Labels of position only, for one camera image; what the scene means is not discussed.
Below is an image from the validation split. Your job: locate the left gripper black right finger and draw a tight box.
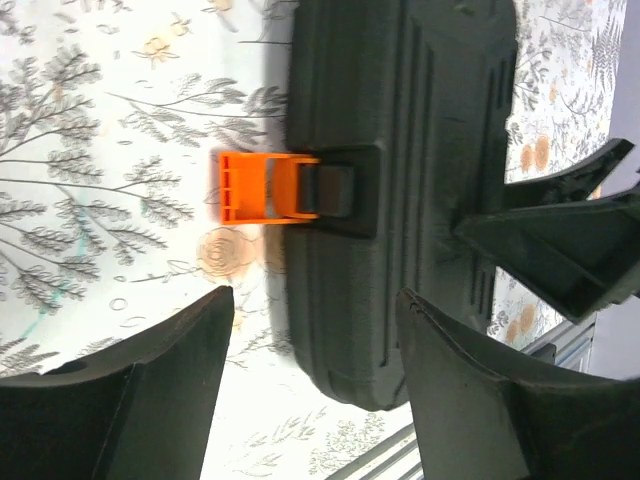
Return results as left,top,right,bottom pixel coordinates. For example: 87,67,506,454
396,289,639,480

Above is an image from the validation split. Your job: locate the floral patterned table mat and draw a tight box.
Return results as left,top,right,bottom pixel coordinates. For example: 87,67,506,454
1,1,629,479

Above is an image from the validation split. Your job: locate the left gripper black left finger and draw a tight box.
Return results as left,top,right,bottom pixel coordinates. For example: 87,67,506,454
1,286,234,480

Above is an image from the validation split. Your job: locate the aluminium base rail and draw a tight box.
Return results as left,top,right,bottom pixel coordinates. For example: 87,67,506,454
324,319,599,480

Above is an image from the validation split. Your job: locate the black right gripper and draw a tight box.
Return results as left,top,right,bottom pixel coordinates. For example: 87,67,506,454
455,138,639,323

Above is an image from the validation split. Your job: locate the black plastic tool case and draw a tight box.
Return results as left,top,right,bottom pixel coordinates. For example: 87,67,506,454
284,1,518,411

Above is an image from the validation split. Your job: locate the orange case latch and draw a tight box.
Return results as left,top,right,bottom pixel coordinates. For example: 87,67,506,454
218,151,320,225

